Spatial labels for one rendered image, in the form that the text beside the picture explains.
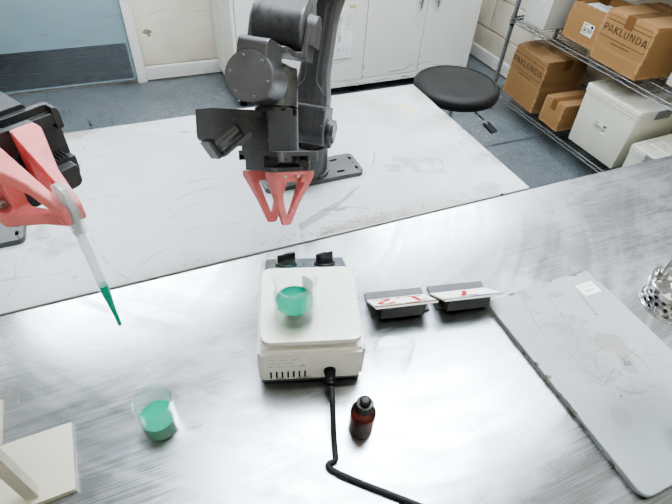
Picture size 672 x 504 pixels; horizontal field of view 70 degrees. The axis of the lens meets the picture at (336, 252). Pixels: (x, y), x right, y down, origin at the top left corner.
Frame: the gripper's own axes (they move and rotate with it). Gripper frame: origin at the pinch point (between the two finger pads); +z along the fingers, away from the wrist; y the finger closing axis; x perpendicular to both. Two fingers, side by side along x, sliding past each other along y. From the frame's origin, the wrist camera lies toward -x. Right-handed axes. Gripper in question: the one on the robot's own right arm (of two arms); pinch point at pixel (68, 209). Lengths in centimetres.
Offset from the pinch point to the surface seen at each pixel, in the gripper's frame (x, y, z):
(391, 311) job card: 30.3, 30.2, 13.5
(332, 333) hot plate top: 23.6, 17.7, 11.8
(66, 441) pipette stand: 31.8, -7.8, -5.9
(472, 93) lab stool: 58, 162, -26
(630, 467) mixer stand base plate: 31, 29, 47
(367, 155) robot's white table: 33, 64, -13
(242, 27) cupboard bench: 76, 183, -168
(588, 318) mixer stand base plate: 31, 48, 37
